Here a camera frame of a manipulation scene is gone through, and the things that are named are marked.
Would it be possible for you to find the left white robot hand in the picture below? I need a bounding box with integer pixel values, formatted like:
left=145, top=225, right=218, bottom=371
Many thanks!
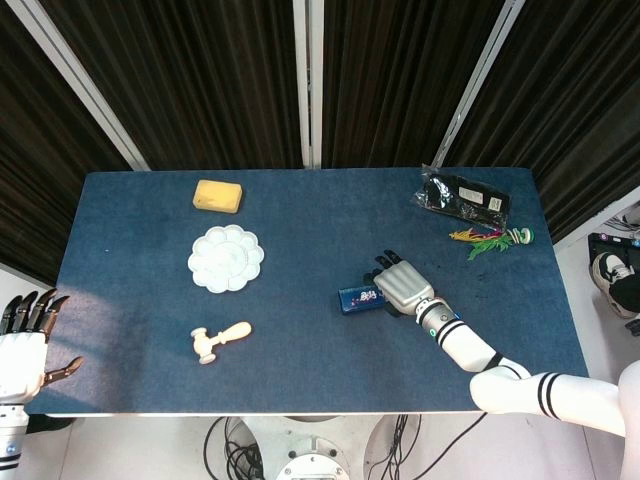
left=0, top=288, right=85, bottom=406

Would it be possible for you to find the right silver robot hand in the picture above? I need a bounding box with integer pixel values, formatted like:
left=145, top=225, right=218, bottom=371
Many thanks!
left=360, top=248, right=435, bottom=319

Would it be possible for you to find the blue glasses packet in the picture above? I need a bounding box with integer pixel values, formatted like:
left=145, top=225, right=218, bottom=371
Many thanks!
left=337, top=284, right=389, bottom=315

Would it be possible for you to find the blue felt-covered table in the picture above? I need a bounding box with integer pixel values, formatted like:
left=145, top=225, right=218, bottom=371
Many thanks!
left=23, top=167, right=590, bottom=417

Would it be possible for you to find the colourful feather shuttlecock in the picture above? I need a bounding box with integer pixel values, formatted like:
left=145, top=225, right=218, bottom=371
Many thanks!
left=448, top=225, right=535, bottom=262

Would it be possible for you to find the black item in plastic bag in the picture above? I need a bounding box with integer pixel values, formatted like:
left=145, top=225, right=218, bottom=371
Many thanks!
left=409, top=162, right=512, bottom=231

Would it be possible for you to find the white flower-shaped paint palette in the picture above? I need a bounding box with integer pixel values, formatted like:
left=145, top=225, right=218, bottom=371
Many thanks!
left=187, top=224, right=266, bottom=293

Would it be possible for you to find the cream wooden mallet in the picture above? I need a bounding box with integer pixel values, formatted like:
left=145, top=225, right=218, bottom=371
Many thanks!
left=190, top=321, right=253, bottom=367

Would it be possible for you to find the yellow sponge block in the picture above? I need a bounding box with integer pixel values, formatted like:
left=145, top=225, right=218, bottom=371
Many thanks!
left=192, top=179, right=245, bottom=215

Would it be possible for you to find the black electronic device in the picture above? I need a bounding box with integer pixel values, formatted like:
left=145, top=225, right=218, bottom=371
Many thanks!
left=587, top=231, right=640, bottom=271

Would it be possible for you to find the white and black sneaker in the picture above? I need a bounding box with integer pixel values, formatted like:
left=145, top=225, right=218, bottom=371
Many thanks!
left=591, top=251, right=640, bottom=320

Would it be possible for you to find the dark pleated curtain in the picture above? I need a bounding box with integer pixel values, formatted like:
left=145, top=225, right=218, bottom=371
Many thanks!
left=0, top=0, right=640, bottom=286

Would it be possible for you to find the black cable bundle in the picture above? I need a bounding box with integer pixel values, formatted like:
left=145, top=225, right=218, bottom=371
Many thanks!
left=364, top=413, right=426, bottom=480
left=203, top=414, right=266, bottom=480

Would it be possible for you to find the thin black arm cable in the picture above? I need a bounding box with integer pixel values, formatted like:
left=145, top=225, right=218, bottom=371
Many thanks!
left=419, top=410, right=490, bottom=461

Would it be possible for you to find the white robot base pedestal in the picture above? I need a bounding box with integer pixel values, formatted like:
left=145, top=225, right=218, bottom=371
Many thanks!
left=224, top=414, right=401, bottom=480

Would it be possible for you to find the white partition frame post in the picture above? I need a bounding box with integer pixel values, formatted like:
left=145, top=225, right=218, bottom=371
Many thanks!
left=429, top=0, right=526, bottom=169
left=8, top=0, right=151, bottom=172
left=292, top=0, right=325, bottom=169

